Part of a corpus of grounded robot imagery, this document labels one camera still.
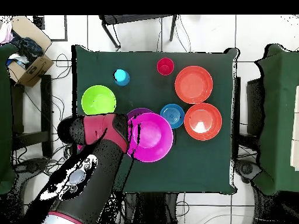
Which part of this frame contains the red cup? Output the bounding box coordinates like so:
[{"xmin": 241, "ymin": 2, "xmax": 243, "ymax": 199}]
[{"xmin": 157, "ymin": 57, "xmax": 175, "ymax": 76}]

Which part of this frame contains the tangle of black cables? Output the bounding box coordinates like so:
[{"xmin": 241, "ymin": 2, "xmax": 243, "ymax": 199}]
[{"xmin": 13, "ymin": 53, "xmax": 127, "ymax": 224}]

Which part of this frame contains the cardboard box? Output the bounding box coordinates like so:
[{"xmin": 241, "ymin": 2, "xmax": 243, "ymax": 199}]
[{"xmin": 6, "ymin": 15, "xmax": 55, "ymax": 88}]

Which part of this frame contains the black bench frame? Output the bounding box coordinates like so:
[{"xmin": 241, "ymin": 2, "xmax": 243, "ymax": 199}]
[{"xmin": 10, "ymin": 74, "xmax": 53, "ymax": 158}]

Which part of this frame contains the light blue cup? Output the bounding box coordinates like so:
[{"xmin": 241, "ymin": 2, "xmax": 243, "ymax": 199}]
[{"xmin": 113, "ymin": 69, "xmax": 131, "ymax": 87}]

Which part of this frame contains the black metal chair frame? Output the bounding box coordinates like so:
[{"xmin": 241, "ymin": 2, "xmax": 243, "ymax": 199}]
[{"xmin": 98, "ymin": 14, "xmax": 178, "ymax": 50}]

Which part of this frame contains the orange bowl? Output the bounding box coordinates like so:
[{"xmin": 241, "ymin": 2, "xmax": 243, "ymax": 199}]
[
  {"xmin": 183, "ymin": 102, "xmax": 222, "ymax": 141},
  {"xmin": 174, "ymin": 65, "xmax": 214, "ymax": 104}
]

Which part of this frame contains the purple bowl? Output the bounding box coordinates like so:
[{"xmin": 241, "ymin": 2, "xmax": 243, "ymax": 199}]
[{"xmin": 126, "ymin": 107, "xmax": 155, "ymax": 117}]

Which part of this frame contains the dark green tablecloth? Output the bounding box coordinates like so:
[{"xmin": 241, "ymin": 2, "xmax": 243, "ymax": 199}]
[{"xmin": 71, "ymin": 44, "xmax": 239, "ymax": 195}]

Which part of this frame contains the large pink bowl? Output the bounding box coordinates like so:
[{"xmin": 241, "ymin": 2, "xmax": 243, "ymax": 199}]
[{"xmin": 126, "ymin": 112, "xmax": 174, "ymax": 163}]

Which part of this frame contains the green bowl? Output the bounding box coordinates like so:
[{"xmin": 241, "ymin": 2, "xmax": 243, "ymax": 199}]
[{"xmin": 81, "ymin": 85, "xmax": 117, "ymax": 117}]

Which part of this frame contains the blue bowl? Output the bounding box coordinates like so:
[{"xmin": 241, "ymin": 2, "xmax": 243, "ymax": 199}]
[{"xmin": 159, "ymin": 103, "xmax": 185, "ymax": 130}]

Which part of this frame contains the green-covered side table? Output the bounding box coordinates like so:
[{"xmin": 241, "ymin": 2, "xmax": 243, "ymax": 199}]
[
  {"xmin": 0, "ymin": 43, "xmax": 18, "ymax": 195},
  {"xmin": 255, "ymin": 43, "xmax": 299, "ymax": 195}
]

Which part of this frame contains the black caster leg with knob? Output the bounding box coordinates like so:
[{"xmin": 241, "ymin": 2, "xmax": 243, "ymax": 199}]
[
  {"xmin": 12, "ymin": 157, "xmax": 51, "ymax": 180},
  {"xmin": 234, "ymin": 158, "xmax": 263, "ymax": 185}
]

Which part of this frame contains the black cabinet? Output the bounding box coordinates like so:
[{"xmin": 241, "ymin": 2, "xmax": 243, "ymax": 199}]
[{"xmin": 246, "ymin": 78, "xmax": 265, "ymax": 136}]

